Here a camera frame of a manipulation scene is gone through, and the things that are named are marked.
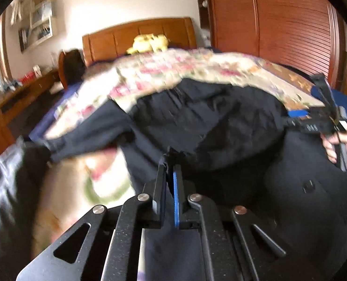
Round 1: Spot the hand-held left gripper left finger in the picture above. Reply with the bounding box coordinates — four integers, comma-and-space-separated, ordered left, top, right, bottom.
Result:
15, 154, 170, 281

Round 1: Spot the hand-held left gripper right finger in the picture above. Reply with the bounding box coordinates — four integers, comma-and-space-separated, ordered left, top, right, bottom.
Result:
173, 164, 288, 281

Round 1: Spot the black jacket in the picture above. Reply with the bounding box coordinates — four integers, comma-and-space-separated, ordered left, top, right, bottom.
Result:
43, 78, 347, 281

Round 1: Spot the wooden wardrobe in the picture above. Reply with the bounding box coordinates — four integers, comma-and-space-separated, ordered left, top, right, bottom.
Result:
195, 0, 347, 92

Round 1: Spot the floral blanket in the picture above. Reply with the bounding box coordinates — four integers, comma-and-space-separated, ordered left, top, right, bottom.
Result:
30, 48, 326, 258

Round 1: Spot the yellow plush toy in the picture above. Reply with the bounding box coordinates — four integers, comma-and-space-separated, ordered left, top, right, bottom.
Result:
126, 34, 170, 55

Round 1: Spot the wooden chair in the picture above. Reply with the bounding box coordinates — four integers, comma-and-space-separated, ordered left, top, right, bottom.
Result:
58, 49, 87, 91

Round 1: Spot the dark grey garment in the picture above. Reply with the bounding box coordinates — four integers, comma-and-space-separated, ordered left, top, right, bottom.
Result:
0, 136, 52, 267

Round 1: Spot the wooden bed headboard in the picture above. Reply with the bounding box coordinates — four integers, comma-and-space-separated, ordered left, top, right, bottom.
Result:
82, 17, 198, 65

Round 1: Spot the wooden desk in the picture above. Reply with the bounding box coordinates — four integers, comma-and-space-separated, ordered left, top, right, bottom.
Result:
0, 69, 62, 167

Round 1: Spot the red basket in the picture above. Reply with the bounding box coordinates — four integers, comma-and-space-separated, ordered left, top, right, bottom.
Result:
18, 72, 36, 84

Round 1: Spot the white wall shelf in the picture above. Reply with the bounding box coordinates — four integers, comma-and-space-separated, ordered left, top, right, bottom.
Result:
9, 0, 59, 54

